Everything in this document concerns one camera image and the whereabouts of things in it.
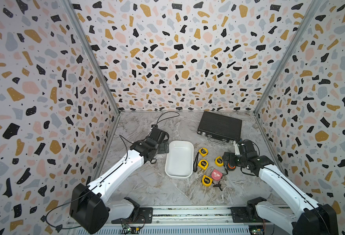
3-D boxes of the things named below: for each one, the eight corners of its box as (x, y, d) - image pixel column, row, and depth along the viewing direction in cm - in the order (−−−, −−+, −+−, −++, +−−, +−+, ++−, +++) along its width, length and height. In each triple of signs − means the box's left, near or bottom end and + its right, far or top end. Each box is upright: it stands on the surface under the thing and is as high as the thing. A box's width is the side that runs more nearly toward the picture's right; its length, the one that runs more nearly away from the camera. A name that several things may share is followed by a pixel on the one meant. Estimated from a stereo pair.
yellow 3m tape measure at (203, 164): (197, 165, 94) (198, 162, 92) (202, 160, 96) (203, 158, 94) (204, 171, 92) (205, 168, 89) (209, 166, 94) (209, 163, 91)
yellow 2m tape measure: (200, 183, 87) (200, 182, 85) (202, 176, 90) (203, 174, 87) (210, 188, 85) (210, 186, 83) (212, 180, 88) (213, 178, 86)
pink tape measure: (209, 176, 89) (210, 175, 87) (213, 169, 91) (214, 168, 90) (219, 182, 86) (219, 181, 85) (222, 175, 89) (223, 174, 87)
